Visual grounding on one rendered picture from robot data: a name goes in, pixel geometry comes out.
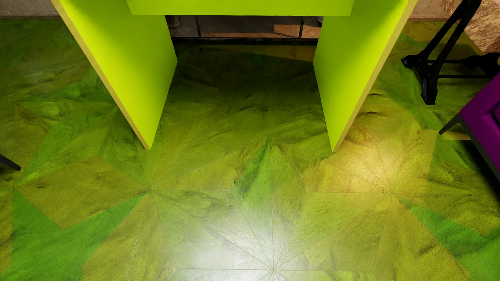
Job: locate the lime green desk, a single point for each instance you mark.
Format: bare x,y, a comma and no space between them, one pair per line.
132,58

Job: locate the green patchwork cowhide rug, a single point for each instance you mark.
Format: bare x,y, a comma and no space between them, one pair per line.
250,195

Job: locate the black metal stand base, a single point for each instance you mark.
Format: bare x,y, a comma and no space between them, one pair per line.
437,58

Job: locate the purple upholstered chair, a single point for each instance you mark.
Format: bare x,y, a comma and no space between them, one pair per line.
484,125

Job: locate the black furniture leg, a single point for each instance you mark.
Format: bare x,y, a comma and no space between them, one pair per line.
9,164

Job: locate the brown cowhide seat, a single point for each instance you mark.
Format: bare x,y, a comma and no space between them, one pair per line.
484,23

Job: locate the black metal frame shelf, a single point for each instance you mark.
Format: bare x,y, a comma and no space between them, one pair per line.
250,33

